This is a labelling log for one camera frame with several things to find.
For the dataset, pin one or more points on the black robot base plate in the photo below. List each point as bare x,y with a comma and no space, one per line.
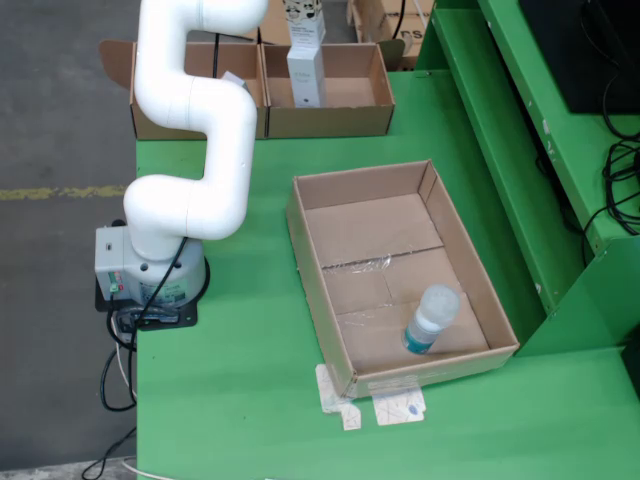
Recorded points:
185,320

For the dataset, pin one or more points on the shallow cardboard tray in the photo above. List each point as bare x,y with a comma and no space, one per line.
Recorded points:
380,325

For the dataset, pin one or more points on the grey robot control box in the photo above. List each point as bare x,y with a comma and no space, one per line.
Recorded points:
112,260

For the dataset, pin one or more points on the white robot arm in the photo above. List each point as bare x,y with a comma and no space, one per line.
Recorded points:
220,130

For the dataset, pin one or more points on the small lilac product box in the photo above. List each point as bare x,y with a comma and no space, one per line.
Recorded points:
235,80

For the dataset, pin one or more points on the empty open cardboard box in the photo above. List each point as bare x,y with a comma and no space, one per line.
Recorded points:
275,20

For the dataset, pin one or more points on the clear bottle with teal label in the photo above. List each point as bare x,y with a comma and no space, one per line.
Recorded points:
430,320

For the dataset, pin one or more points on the cow print carton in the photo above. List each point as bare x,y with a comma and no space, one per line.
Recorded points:
305,35

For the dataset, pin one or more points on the green metal shelf unit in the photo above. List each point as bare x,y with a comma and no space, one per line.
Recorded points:
550,225

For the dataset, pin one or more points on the tall white product box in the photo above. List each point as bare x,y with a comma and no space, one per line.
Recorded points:
306,80

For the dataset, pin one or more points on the open brown cardboard box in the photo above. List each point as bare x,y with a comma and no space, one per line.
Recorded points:
350,122
240,55

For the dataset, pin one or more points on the white printed tape patch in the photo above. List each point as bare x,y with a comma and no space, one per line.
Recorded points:
327,390
400,412

